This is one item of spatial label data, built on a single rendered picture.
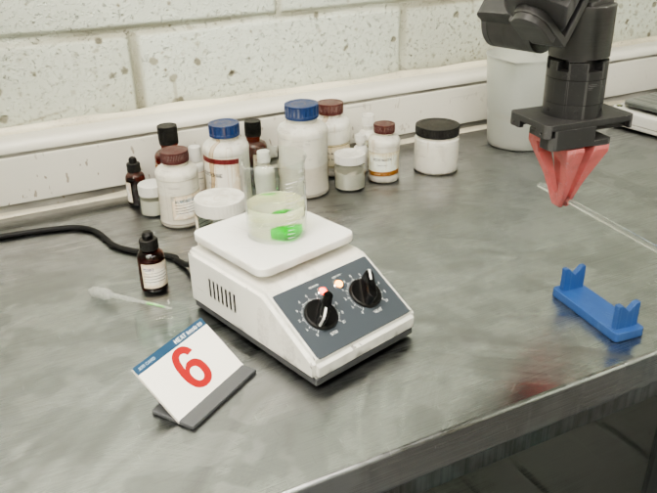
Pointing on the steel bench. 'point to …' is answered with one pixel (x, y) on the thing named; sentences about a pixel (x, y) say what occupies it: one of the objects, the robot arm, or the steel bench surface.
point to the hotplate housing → (321, 370)
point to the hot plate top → (233, 235)
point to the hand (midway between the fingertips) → (560, 197)
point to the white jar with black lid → (436, 146)
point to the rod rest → (597, 307)
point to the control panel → (361, 319)
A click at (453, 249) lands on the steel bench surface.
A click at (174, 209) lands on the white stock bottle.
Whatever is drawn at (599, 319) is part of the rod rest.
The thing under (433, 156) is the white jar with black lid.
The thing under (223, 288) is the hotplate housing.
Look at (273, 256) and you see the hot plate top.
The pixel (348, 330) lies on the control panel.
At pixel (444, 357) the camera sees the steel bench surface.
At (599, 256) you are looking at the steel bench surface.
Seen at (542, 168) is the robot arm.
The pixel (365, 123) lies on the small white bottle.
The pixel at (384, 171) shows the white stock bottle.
